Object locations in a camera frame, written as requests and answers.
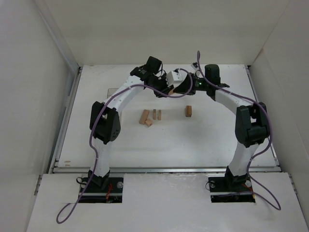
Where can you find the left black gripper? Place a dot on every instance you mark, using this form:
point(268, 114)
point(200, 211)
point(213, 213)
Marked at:
point(160, 87)

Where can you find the wood block numbered twelve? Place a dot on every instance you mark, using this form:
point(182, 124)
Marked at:
point(188, 111)

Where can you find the clear plastic box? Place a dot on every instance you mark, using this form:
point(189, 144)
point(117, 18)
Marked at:
point(111, 91)

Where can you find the long wood block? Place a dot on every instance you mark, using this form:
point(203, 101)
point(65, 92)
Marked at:
point(144, 116)

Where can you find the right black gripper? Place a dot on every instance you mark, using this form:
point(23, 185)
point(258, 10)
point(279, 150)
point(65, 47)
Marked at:
point(183, 86)

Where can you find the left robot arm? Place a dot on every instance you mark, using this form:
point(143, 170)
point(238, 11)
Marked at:
point(105, 123)

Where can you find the small wood cube block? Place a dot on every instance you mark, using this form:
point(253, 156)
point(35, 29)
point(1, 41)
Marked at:
point(148, 122)

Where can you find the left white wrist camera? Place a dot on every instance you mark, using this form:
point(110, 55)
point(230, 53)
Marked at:
point(173, 77)

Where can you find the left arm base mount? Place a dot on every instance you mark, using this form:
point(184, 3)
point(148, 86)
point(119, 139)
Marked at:
point(112, 193)

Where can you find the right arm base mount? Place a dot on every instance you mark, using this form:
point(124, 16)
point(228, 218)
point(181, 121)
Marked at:
point(222, 192)

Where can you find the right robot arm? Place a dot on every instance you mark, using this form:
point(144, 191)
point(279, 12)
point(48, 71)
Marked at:
point(251, 127)

